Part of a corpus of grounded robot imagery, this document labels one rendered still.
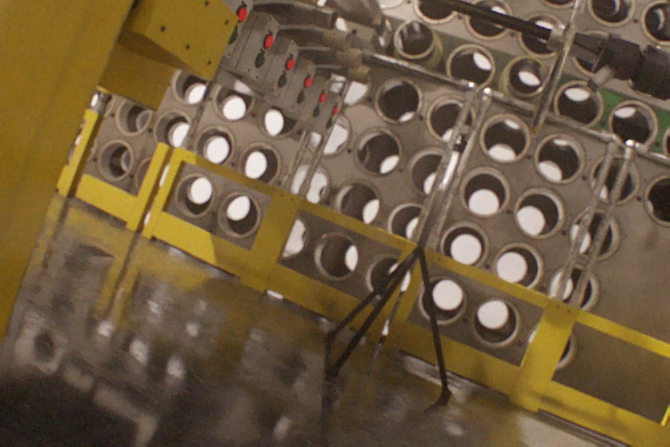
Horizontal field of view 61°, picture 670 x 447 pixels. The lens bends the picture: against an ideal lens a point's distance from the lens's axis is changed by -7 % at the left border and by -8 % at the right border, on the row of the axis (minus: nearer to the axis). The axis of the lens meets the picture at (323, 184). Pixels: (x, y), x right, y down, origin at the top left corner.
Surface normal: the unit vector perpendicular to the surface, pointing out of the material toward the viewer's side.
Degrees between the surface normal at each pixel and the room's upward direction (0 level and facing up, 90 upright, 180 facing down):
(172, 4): 90
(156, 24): 90
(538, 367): 90
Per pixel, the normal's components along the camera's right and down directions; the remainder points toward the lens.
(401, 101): -0.25, -0.12
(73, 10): 0.89, 0.36
